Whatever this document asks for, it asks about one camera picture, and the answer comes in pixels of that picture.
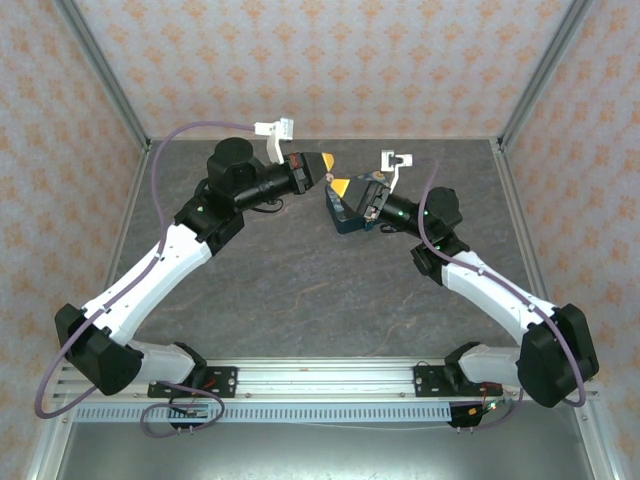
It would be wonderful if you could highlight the dark teal box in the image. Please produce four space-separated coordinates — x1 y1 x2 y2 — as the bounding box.
324 169 391 236

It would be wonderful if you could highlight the small circuit board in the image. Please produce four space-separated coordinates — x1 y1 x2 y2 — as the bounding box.
172 403 211 422
467 397 506 419

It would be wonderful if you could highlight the purple camera cable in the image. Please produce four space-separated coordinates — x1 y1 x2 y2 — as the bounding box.
417 163 588 407
33 120 258 420

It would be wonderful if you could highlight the aluminium table edge rail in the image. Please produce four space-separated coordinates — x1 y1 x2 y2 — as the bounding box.
491 139 629 480
23 142 153 480

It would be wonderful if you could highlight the aluminium frame post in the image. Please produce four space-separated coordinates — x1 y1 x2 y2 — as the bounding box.
53 0 152 152
498 0 597 151

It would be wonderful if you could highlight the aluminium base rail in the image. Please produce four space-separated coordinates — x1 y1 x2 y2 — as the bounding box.
48 357 600 402

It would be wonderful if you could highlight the grey slotted cable duct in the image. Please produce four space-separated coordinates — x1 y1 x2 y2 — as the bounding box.
73 403 454 424

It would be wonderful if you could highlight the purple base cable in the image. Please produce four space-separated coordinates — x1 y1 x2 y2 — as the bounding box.
449 387 525 432
140 381 225 438

